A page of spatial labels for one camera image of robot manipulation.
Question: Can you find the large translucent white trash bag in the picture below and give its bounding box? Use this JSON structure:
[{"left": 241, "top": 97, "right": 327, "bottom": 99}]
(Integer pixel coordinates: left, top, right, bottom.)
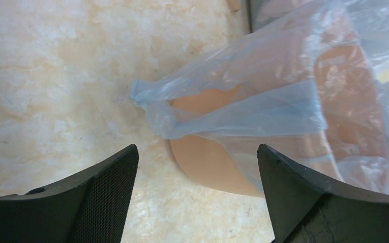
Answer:
[{"left": 247, "top": 1, "right": 389, "bottom": 100}]

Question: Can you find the light blue plastic trash bag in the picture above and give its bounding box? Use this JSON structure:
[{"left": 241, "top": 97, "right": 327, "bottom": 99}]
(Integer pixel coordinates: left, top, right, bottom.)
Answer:
[{"left": 130, "top": 0, "right": 389, "bottom": 198}]

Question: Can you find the orange plastic trash bin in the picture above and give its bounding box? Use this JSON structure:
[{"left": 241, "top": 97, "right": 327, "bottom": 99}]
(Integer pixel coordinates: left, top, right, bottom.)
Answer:
[{"left": 169, "top": 44, "right": 389, "bottom": 197}]

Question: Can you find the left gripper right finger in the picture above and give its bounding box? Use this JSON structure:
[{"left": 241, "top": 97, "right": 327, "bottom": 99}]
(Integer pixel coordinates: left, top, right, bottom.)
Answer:
[{"left": 257, "top": 144, "right": 389, "bottom": 242}]

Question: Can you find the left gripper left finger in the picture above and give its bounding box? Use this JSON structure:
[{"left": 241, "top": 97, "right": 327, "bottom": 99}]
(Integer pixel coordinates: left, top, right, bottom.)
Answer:
[{"left": 0, "top": 144, "right": 139, "bottom": 242}]

